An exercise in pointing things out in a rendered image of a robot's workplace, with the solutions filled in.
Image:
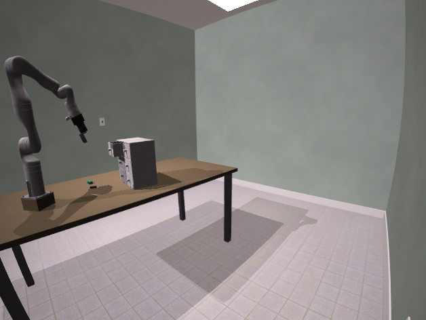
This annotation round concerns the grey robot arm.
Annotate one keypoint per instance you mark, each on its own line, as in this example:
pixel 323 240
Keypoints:
pixel 15 67

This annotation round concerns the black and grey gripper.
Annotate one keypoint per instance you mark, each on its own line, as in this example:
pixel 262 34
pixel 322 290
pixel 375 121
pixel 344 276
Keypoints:
pixel 76 116

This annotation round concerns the small grey chest of drawers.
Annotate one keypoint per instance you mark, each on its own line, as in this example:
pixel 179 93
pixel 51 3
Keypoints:
pixel 143 162

